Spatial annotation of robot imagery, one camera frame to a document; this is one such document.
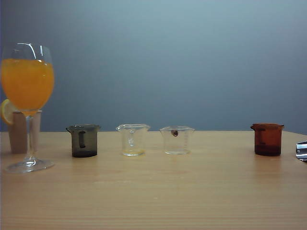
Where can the amber measuring cup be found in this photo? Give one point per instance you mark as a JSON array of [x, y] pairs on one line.
[[271, 141]]

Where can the smoky grey measuring cup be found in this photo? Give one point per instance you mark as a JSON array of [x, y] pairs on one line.
[[88, 143]]

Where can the wine glass with orange drink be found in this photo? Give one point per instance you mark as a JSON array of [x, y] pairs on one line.
[[27, 81]]

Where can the yellow lemon slice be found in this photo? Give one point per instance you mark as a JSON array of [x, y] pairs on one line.
[[6, 112]]

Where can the shiny silver metal object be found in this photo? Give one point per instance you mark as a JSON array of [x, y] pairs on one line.
[[302, 151]]

